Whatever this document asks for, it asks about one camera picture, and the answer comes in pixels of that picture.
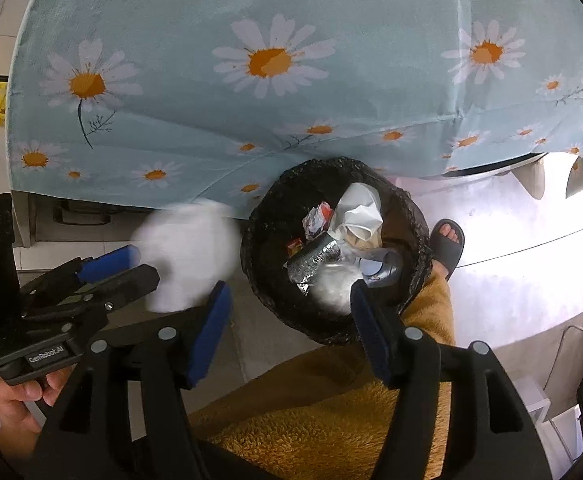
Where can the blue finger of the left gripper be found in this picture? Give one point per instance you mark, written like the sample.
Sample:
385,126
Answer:
109,259
126,287

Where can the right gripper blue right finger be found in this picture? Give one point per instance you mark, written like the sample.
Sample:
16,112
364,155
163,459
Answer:
379,328

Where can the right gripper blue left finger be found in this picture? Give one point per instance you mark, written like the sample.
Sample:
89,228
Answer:
215,317

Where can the white knitted cloth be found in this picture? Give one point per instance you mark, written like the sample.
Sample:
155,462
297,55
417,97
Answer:
192,246

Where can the tissue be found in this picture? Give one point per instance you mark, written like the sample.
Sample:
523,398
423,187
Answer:
331,287

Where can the clear plastic cup with print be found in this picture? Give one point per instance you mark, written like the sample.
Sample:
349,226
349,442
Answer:
381,267

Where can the black wicker trash bin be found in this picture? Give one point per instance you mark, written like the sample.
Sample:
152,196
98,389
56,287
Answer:
278,219

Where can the person's left hand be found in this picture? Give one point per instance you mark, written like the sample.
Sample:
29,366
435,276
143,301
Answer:
15,416

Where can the silver foil wrapper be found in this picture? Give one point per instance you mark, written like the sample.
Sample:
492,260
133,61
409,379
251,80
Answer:
302,267

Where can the green yellow snack wrapper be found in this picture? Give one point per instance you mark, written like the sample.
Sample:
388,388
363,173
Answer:
294,246

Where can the black sandal with foot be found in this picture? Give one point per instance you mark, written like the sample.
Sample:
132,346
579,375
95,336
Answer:
447,242

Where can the white paper bag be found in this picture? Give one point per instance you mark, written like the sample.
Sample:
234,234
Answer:
357,218

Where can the pink white crumpled wrapper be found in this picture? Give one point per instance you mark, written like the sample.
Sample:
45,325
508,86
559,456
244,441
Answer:
317,220

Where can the light blue daisy tablecloth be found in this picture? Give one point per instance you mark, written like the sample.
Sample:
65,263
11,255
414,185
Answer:
151,102

